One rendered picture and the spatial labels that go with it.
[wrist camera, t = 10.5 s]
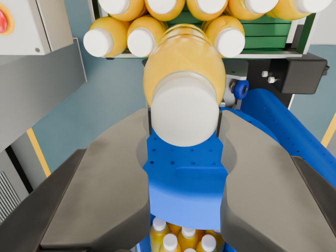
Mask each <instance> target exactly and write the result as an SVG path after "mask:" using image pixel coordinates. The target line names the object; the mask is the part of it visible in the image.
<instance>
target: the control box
mask: <svg viewBox="0 0 336 252"><path fill-rule="evenodd" d="M0 9H1V10H2V11H3V13H4V14H5V16H6V18H7V22H8V27H7V30H6V31H5V32H3V33H0V55H46V54H49V53H50V52H53V51H56V50H58V49H61V48H64V47H66V46H69V45H71V44H73V43H74V40H73V36H72V32H71V28H70V24H69V19H68V15H67V11H66V7H65V3H64V0H0Z"/></svg>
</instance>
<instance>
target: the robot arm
mask: <svg viewBox="0 0 336 252"><path fill-rule="evenodd" d="M150 135H152V121H151V109H147V108H141V109H139V110H138V111H136V112H134V113H133V114H131V115H129V116H128V117H126V118H124V119H123V120H121V121H119V122H118V123H116V124H114V125H113V126H111V127H110V128H108V129H107V130H105V131H104V132H103V133H102V134H100V135H99V136H98V137H97V138H96V139H95V140H94V141H93V142H92V143H91V144H90V145H89V146H87V147H86V148H85V149H77V150H76V151H75V152H74V153H73V154H72V155H71V156H69V157H68V158H67V159H66V160H65V161H64V162H63V163H62V164H61V165H60V166H59V167H58V168H57V169H56V170H55V171H54V172H52V173H51V174H50V175H49V176H48V177H47V178H46V179H45V180H44V181H43V182H42V183H41V184H40V185H39V186H38V187H37V188H36V189H34V190H33V191H32V192H31V193H30V194H29V195H28V196H27V197H26V198H25V199H24V200H23V201H22V202H21V203H20V204H19V205H18V206H17V207H16V208H15V209H14V210H13V211H12V212H11V213H10V214H9V215H8V216H7V217H6V218H5V220H4V221H3V222H2V223H1V224H0V252H132V251H130V250H131V249H132V248H133V247H134V246H136V245H137V244H138V243H140V242H141V241H142V240H143V239H145V238H146V237H147V236H148V234H149V232H150V229H151V206H150V193H149V181H148V174H147V173H146V172H145V170H144V169H143V166H144V165H145V163H146V162H147V161H148V149H147V139H148V138H149V136H150ZM216 137H218V138H219V140H220V141H221V142H222V144H223V150H222V156H221V164H222V165H223V166H224V167H225V169H226V171H227V173H228V176H227V177H226V181H225V185H224V190H223V195H222V200H221V205H220V233H221V236H222V238H223V239H224V241H225V242H226V243H227V244H228V245H230V246H231V247H232V248H233V249H234V250H235V251H237V252H336V188H335V187H334V186H333V185H331V184H330V183H329V182H328V181H327V180H326V179H325V178H324V177H323V176H322V175H320V174H319V173H318V172H317V171H316V170H315V169H314V168H313V167H312V166H311V165H309V164H308V163H307V162H306V161H305V160H304V159H303V158H302V157H301V156H293V155H290V154H289V153H288V152H287V151H286V150H285V149H284V148H283V147H282V146H281V145H280V144H279V143H278V142H277V141H275V140H274V139H273V138H272V137H270V136H269V135H268V134H266V133H265V132H263V131H262V130H260V129H259V128H257V127H255V126H254V125H252V124H251V123H249V122H247V121H246V120H244V119H242V118H241V117H239V116H238V115H236V114H234V113H233V112H231V111H229V110H223V111H219V117H218V124H217V128H216Z"/></svg>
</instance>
